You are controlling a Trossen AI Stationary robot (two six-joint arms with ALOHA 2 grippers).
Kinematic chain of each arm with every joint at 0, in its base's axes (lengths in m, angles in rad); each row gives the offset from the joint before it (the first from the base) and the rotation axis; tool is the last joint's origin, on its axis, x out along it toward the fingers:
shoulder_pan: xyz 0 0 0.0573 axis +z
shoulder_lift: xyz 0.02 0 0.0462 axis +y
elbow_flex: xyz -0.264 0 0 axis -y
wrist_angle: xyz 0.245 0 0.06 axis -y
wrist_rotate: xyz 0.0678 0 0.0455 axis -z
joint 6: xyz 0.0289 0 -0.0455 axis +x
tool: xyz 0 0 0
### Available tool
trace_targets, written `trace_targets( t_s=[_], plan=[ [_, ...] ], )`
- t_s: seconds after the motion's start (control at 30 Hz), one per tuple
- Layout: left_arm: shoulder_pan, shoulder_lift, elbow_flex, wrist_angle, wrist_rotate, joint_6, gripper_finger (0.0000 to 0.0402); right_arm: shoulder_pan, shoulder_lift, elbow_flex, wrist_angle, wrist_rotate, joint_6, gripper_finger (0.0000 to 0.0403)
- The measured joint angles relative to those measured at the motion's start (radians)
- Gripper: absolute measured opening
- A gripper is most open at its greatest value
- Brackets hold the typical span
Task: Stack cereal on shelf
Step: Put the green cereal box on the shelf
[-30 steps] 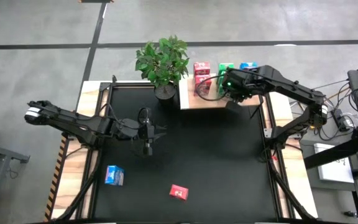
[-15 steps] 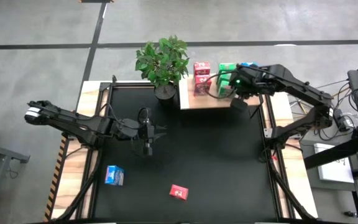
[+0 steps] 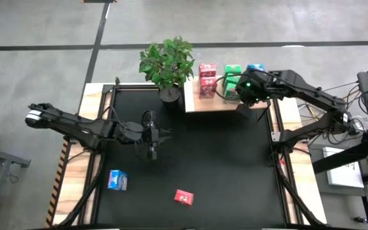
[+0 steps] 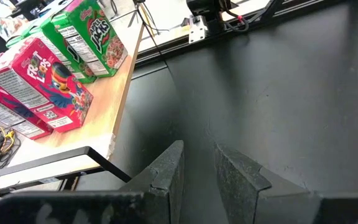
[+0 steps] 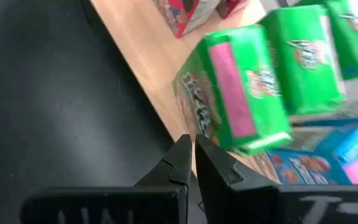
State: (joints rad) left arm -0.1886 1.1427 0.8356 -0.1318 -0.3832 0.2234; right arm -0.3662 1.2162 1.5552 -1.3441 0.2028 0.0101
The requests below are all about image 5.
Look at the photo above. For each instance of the red cereal box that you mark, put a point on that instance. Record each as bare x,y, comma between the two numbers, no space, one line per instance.
182,18
228,6

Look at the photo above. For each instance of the wooden shelf board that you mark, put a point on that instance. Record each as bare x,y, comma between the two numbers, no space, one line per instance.
148,46

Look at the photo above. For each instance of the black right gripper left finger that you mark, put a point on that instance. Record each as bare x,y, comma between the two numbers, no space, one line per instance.
172,174

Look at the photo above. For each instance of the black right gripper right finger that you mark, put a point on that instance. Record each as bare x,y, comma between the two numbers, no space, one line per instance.
216,174

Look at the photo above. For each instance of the black table mat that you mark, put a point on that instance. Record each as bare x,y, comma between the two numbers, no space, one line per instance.
57,93

